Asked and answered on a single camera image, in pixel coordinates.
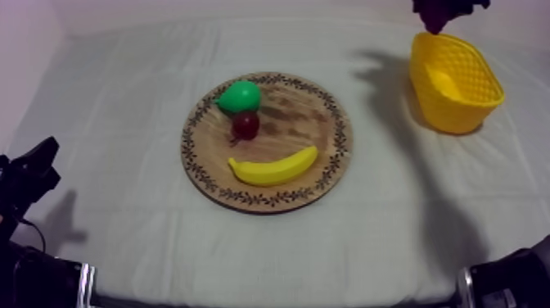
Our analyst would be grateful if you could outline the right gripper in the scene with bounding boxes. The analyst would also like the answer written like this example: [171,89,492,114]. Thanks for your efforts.
[412,0,492,15]

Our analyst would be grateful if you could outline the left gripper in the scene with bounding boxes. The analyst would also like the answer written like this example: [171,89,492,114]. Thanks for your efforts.
[0,136,62,223]

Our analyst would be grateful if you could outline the purple toy grapes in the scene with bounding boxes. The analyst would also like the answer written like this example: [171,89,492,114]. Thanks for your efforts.
[417,4,466,36]

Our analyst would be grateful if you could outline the yellow plastic basket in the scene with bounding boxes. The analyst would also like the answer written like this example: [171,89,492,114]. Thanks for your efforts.
[408,31,506,136]

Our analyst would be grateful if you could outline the round wooden board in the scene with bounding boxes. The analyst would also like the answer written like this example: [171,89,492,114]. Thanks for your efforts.
[180,70,354,215]

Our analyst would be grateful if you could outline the silver metal bar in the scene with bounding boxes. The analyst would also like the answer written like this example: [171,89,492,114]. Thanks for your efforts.
[456,266,475,308]
[76,262,97,308]

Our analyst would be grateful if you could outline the small red fruit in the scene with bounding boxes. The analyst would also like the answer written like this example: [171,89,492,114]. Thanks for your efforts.
[229,111,260,147]

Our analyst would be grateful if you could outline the green toy pear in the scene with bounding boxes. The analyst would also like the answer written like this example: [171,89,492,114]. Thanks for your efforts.
[214,79,262,116]

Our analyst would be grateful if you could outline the yellow toy banana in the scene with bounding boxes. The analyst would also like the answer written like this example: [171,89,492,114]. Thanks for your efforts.
[228,145,319,188]

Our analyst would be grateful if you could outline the black cable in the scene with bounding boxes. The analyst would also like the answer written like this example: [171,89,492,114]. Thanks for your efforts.
[16,216,47,254]

